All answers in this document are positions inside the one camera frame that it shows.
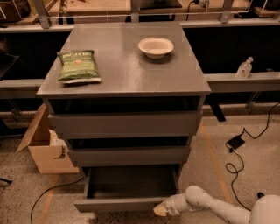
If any grey bottom drawer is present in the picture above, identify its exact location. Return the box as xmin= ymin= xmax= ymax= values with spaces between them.
xmin=74 ymin=164 xmax=178 ymax=213

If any grey drawer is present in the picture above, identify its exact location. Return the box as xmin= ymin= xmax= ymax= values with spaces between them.
xmin=48 ymin=112 xmax=202 ymax=139
xmin=68 ymin=136 xmax=190 ymax=167
xmin=74 ymin=164 xmax=178 ymax=213

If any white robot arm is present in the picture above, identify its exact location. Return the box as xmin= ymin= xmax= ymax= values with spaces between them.
xmin=153 ymin=185 xmax=280 ymax=224

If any grey middle drawer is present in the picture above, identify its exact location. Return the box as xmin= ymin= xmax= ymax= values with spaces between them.
xmin=68 ymin=136 xmax=190 ymax=167

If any grey top drawer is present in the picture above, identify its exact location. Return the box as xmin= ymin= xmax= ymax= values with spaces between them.
xmin=48 ymin=112 xmax=202 ymax=139

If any grey drawer cabinet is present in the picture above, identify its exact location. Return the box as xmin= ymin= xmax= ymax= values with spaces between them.
xmin=36 ymin=22 xmax=212 ymax=176

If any black bar on floor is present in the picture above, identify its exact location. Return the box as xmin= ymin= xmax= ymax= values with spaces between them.
xmin=257 ymin=192 xmax=264 ymax=199

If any black power adapter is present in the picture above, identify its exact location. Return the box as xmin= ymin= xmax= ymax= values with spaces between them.
xmin=226 ymin=136 xmax=245 ymax=150

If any cardboard box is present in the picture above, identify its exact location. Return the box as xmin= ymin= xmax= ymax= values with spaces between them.
xmin=16 ymin=104 xmax=79 ymax=174

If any white paper bowl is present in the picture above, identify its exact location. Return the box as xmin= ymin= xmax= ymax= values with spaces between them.
xmin=138 ymin=38 xmax=174 ymax=60

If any green chip bag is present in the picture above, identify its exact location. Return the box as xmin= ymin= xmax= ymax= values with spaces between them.
xmin=57 ymin=50 xmax=101 ymax=84

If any black floor cable left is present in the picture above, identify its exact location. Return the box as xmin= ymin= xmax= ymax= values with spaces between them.
xmin=30 ymin=175 xmax=85 ymax=224

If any grey metal rail frame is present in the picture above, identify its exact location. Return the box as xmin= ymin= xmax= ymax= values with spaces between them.
xmin=0 ymin=0 xmax=280 ymax=100

